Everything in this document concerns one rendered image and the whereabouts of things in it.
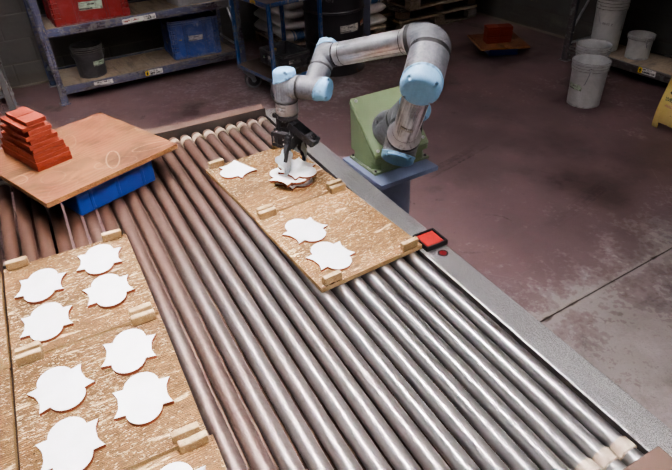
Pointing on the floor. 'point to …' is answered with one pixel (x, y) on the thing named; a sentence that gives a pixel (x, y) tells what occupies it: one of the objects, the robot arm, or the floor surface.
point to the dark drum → (336, 10)
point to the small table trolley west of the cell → (255, 70)
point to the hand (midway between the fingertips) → (297, 167)
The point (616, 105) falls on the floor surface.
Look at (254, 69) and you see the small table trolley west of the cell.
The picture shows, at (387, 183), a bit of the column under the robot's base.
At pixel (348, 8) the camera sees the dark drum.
